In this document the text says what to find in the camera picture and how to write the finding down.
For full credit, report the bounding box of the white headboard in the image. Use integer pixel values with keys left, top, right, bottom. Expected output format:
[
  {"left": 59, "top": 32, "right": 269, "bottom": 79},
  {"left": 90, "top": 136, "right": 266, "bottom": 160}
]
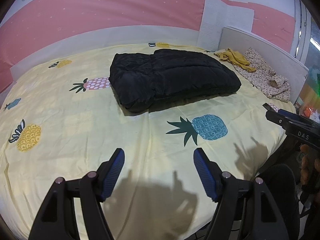
[{"left": 218, "top": 27, "right": 309, "bottom": 103}]

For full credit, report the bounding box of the black puffer jacket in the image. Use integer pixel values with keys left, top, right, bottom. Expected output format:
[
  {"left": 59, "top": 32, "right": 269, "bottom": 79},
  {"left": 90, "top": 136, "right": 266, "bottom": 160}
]
[{"left": 109, "top": 49, "right": 241, "bottom": 113}]

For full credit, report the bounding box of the mustard yellow garment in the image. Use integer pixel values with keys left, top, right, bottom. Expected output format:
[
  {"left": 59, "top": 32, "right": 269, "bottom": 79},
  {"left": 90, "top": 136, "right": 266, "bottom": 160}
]
[{"left": 214, "top": 48, "right": 257, "bottom": 73}]

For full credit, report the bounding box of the floral patterned pillow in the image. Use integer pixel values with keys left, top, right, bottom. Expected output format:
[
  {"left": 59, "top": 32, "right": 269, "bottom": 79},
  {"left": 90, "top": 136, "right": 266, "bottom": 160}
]
[{"left": 234, "top": 47, "right": 291, "bottom": 102}]

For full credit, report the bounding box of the person's right hand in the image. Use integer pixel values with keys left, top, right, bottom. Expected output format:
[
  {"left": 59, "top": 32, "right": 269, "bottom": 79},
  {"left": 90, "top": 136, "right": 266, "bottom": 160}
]
[{"left": 299, "top": 143, "right": 320, "bottom": 204}]

